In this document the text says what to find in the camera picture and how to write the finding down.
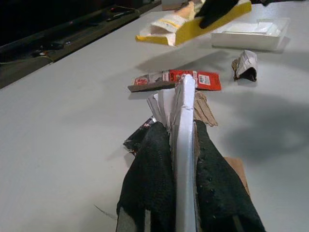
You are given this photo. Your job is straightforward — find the white cardboard sheet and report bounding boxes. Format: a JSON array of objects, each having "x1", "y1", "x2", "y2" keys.
[{"x1": 169, "y1": 73, "x2": 201, "y2": 232}]

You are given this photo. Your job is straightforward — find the black foil wrapper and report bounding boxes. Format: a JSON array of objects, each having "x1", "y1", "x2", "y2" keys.
[{"x1": 122, "y1": 116, "x2": 156, "y2": 155}]

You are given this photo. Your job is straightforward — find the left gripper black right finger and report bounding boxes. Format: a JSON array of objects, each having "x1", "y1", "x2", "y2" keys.
[{"x1": 193, "y1": 120, "x2": 267, "y2": 232}]

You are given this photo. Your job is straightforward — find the torn brown cardboard scrap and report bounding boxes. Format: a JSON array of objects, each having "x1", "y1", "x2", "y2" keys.
[{"x1": 194, "y1": 92, "x2": 219, "y2": 128}]

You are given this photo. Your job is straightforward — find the crumpled white brown paper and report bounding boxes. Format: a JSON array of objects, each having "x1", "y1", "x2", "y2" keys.
[{"x1": 231, "y1": 49, "x2": 258, "y2": 82}]

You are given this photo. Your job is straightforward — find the dark shelf with tools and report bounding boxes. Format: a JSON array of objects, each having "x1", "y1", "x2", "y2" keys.
[{"x1": 0, "y1": 0, "x2": 162, "y2": 90}]

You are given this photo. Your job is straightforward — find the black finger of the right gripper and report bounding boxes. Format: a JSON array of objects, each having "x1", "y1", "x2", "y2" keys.
[{"x1": 194, "y1": 0, "x2": 242, "y2": 29}]

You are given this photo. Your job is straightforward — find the white torn paper pieces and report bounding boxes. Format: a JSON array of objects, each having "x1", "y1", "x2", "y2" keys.
[{"x1": 146, "y1": 89, "x2": 178, "y2": 128}]

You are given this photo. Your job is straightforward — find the red printed package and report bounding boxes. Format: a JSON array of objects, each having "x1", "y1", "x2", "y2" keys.
[{"x1": 127, "y1": 69, "x2": 222, "y2": 93}]

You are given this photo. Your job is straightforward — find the white foam tray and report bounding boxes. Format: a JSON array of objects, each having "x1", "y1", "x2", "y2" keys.
[{"x1": 211, "y1": 17, "x2": 291, "y2": 52}]

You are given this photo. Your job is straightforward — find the yellow cardboard box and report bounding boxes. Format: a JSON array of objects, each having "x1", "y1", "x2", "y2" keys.
[{"x1": 135, "y1": 0, "x2": 252, "y2": 47}]

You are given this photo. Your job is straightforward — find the flat brown cardboard piece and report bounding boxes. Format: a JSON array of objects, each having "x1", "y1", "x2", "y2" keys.
[{"x1": 222, "y1": 156, "x2": 251, "y2": 197}]

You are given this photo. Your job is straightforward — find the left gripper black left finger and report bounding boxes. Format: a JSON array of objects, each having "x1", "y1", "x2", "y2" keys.
[{"x1": 115, "y1": 121, "x2": 179, "y2": 232}]

